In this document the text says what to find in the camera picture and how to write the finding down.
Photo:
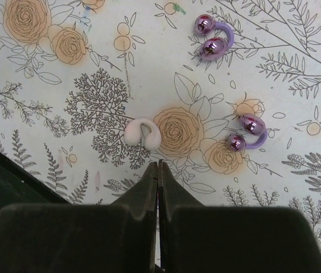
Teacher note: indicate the floral patterned table mat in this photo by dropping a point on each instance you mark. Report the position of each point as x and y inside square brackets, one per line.
[73, 74]

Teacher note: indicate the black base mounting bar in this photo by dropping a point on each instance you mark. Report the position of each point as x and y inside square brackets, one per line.
[18, 186]

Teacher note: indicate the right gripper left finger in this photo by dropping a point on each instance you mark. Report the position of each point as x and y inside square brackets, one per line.
[119, 237]

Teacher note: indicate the purple earbud right one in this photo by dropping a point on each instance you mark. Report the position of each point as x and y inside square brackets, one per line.
[252, 125]

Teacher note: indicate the purple earbud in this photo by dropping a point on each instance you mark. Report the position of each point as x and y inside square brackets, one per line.
[213, 48]

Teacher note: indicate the white earbud one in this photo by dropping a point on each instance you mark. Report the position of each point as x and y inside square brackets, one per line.
[143, 130]

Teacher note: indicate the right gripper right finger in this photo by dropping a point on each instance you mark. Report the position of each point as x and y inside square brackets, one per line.
[199, 238]

